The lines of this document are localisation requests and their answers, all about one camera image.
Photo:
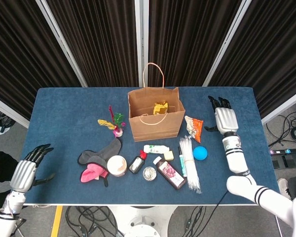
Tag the green marker pen black cap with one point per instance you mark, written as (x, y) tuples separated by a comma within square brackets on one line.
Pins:
[(183, 165)]

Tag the black pleated curtain panel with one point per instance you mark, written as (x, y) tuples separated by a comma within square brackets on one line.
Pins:
[(273, 49), (101, 37), (19, 49), (187, 37)]

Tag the black foot pedal unit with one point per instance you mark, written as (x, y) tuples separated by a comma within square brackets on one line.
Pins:
[(288, 160)]

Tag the bundle of transparent straws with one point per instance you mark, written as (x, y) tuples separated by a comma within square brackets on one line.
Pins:
[(191, 168)]

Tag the white and green tube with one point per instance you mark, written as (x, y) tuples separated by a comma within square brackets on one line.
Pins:
[(155, 148)]

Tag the gold foil package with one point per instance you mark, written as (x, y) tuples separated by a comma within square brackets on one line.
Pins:
[(160, 108)]

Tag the pink and grey cloth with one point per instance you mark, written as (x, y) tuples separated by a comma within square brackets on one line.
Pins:
[(98, 154)]

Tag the brown paper shopping bag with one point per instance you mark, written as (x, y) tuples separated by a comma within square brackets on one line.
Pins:
[(155, 130)]

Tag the blue ball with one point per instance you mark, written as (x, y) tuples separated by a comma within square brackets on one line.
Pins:
[(200, 153)]

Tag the yellow sponge block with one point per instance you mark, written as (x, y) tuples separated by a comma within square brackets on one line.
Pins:
[(169, 155)]

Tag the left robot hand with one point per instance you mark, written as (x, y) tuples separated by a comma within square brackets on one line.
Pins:
[(22, 175)]

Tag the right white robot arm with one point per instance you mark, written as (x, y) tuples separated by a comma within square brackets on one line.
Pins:
[(235, 158)]

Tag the dark juice bottle grape label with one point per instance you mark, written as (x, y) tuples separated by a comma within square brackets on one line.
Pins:
[(170, 172)]

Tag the colourful feather shuttlecock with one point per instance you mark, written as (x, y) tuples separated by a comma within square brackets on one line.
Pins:
[(117, 123)]

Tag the orange snack bag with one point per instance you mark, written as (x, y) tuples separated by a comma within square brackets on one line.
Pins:
[(196, 128)]

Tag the black ink bottle red cap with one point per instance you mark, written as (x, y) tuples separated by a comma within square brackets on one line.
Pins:
[(136, 164)]

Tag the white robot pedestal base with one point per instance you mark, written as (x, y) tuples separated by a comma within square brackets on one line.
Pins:
[(140, 222)]

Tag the white partition frame post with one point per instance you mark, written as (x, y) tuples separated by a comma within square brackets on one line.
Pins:
[(227, 42), (141, 37), (283, 108), (7, 109), (62, 42)]

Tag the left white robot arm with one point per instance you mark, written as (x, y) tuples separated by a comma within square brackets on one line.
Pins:
[(7, 217)]

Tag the clear jar of rubber bands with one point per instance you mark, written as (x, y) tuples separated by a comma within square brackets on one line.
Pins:
[(117, 166)]

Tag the white sneaker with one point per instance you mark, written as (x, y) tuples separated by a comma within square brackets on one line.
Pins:
[(283, 186)]

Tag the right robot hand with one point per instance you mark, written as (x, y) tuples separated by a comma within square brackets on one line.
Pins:
[(227, 121)]

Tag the blue fabric covered table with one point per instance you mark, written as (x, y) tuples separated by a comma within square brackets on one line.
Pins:
[(64, 103)]

